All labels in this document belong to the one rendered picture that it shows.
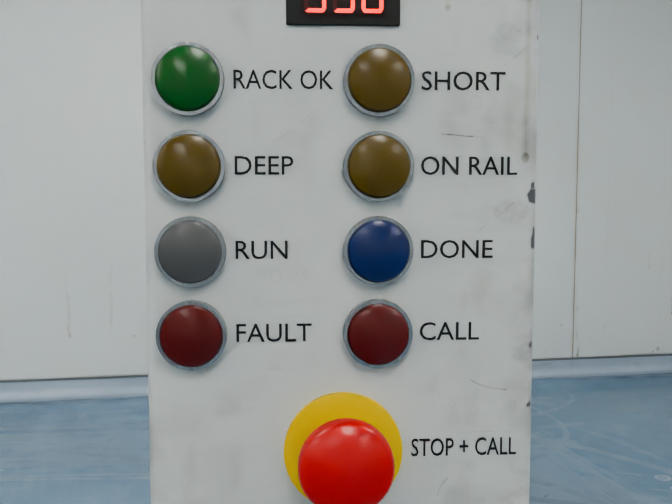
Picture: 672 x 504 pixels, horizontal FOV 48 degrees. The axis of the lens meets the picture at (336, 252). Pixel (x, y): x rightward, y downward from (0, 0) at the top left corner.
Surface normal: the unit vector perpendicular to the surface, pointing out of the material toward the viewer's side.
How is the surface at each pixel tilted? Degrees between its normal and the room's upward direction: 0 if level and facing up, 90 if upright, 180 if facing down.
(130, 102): 90
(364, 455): 87
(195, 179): 93
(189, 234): 87
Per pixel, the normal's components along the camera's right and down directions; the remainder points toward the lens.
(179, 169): 0.00, 0.11
